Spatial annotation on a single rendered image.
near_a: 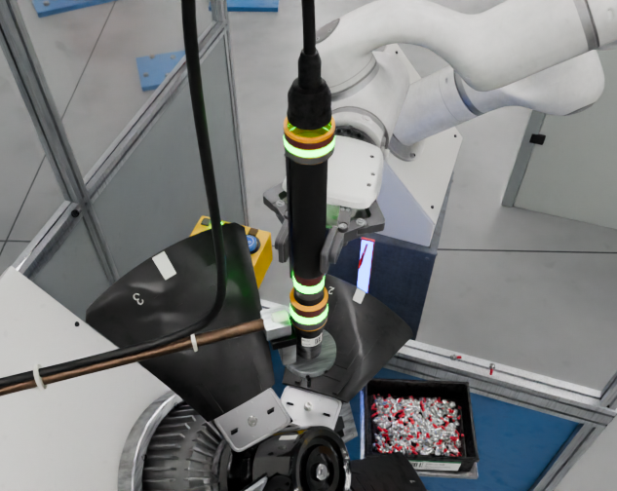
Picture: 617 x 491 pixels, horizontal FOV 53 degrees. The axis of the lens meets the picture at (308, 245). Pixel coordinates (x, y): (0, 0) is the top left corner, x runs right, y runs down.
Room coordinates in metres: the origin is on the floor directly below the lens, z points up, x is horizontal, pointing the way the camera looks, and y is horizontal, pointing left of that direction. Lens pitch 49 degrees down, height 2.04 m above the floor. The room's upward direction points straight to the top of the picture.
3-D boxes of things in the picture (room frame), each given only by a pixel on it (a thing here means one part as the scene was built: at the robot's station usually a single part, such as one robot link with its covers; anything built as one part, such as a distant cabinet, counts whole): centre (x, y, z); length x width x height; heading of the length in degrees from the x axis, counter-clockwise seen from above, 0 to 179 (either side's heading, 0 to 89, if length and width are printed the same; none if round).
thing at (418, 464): (0.55, -0.22, 0.85); 0.22 x 0.17 x 0.07; 87
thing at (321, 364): (0.41, 0.01, 1.40); 0.09 x 0.07 x 0.10; 107
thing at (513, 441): (0.73, -0.21, 0.45); 0.82 x 0.01 x 0.66; 72
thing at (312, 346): (0.41, 0.00, 1.55); 0.04 x 0.04 x 0.46
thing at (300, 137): (0.41, 0.00, 1.70); 0.04 x 0.04 x 0.03
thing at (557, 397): (0.73, -0.21, 0.82); 0.90 x 0.04 x 0.08; 72
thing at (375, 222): (0.47, -0.06, 1.56); 0.08 x 0.06 x 0.01; 42
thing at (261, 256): (0.85, 0.17, 1.02); 0.16 x 0.10 x 0.11; 72
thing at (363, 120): (0.58, -0.05, 1.55); 0.09 x 0.03 x 0.08; 72
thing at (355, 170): (0.52, -0.03, 1.55); 0.11 x 0.10 x 0.07; 162
